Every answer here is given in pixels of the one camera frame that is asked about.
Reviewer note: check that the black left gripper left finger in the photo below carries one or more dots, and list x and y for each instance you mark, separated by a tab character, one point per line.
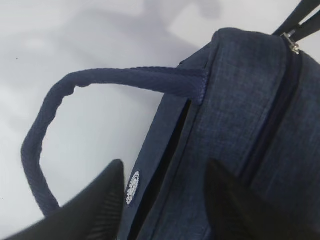
94	214

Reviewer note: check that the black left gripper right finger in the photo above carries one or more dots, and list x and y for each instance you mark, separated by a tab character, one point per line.
234	212

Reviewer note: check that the navy blue fabric lunch bag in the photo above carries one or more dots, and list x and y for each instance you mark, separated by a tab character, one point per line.
249	100

